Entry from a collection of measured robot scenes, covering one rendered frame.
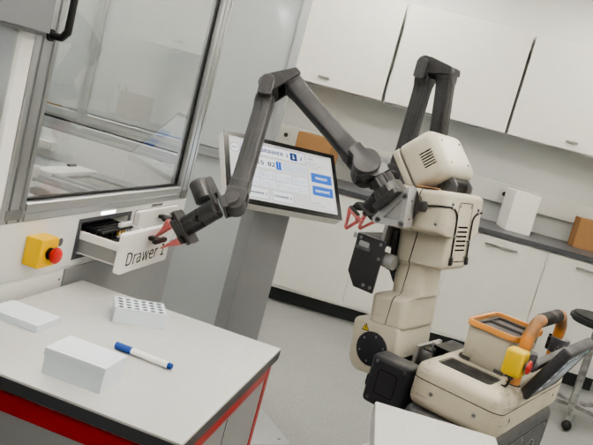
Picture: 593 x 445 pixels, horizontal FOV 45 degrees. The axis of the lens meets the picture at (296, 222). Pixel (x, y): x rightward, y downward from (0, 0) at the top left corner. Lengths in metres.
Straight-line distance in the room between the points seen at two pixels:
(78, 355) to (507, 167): 4.58
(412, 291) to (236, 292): 0.99
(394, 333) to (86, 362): 1.02
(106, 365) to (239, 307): 1.61
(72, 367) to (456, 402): 0.96
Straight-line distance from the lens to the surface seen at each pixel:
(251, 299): 2.95
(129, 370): 1.51
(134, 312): 1.74
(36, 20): 1.18
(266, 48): 3.64
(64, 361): 1.40
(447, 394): 1.89
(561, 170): 5.72
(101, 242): 1.94
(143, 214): 2.23
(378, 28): 5.24
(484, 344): 2.01
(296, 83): 2.12
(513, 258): 5.00
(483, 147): 5.60
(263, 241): 2.88
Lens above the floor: 1.36
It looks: 9 degrees down
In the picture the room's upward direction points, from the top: 15 degrees clockwise
